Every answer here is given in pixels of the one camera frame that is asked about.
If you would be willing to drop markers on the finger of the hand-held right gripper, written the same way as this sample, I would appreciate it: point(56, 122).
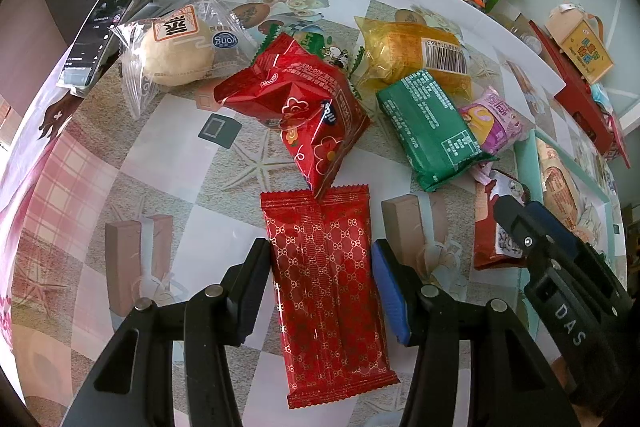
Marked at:
point(552, 232)
point(517, 232)

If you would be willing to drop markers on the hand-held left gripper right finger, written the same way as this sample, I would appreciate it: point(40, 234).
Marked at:
point(390, 292)

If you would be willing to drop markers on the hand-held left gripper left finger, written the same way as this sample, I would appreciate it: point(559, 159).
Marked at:
point(247, 302)

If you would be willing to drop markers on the dark red snack packet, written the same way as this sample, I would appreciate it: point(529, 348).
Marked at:
point(492, 244)

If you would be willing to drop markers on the white snack packet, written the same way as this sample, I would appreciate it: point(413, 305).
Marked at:
point(590, 222)

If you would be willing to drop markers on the clear brown pastry packet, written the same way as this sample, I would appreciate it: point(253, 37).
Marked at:
point(557, 187)

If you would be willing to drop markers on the white tray with teal rim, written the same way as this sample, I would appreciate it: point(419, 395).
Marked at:
point(529, 172)

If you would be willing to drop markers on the red gold-patterned snack packet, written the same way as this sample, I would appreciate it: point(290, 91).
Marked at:
point(325, 297)

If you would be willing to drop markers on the pink snack packet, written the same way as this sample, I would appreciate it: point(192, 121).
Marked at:
point(492, 122)

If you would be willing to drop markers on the green snack packet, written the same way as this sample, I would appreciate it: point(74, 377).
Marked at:
point(430, 127)

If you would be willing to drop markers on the red flower-print snack packet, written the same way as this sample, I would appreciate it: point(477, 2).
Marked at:
point(300, 107)

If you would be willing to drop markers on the yellow snack packet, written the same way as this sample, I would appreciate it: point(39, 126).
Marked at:
point(400, 52)

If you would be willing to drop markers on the clear-wrapped round bun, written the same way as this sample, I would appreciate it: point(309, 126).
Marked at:
point(175, 52)

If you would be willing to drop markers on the white green-edged cartoon packet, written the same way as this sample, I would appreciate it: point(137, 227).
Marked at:
point(312, 39)

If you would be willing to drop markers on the red patterned bag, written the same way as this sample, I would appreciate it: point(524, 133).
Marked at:
point(617, 142)

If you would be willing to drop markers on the red gift box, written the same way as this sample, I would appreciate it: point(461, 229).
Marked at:
point(580, 102)

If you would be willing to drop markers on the blue face mask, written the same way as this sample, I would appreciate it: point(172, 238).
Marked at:
point(602, 99)

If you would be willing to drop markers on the black smartphone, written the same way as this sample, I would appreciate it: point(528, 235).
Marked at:
point(110, 17)

